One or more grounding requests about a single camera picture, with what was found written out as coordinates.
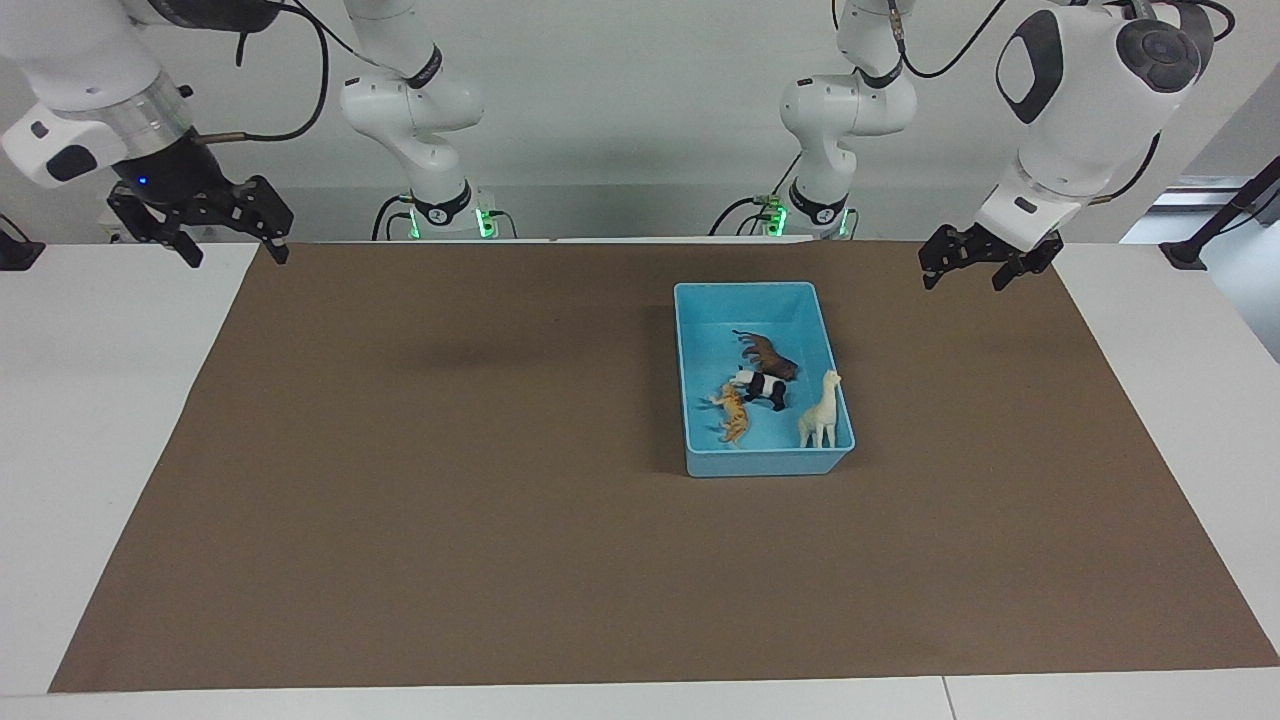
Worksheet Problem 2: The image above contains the orange tiger toy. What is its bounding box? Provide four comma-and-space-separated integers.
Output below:
708, 383, 751, 445

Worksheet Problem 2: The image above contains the black clamp stand with pole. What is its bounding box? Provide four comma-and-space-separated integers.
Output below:
1160, 155, 1280, 271

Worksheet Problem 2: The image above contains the black and white panda toy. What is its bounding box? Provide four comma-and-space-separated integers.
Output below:
728, 367, 789, 412

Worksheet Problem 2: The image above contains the light blue storage box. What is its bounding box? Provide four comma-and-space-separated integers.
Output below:
673, 281, 857, 478

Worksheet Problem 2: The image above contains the black base cable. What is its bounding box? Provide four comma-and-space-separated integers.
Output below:
372, 193, 416, 241
710, 150, 801, 238

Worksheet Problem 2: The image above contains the black table clamp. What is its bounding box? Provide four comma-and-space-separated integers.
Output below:
0, 213, 46, 272

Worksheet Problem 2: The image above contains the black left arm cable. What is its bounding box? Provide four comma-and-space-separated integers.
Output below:
885, 0, 1011, 81

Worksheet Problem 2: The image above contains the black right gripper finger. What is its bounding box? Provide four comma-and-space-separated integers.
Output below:
245, 176, 295, 266
150, 222, 205, 269

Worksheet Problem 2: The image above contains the cream llama toy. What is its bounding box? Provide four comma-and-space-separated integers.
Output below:
797, 369, 843, 450

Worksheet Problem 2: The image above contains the brown table mat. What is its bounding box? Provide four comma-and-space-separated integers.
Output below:
48, 240, 1280, 693

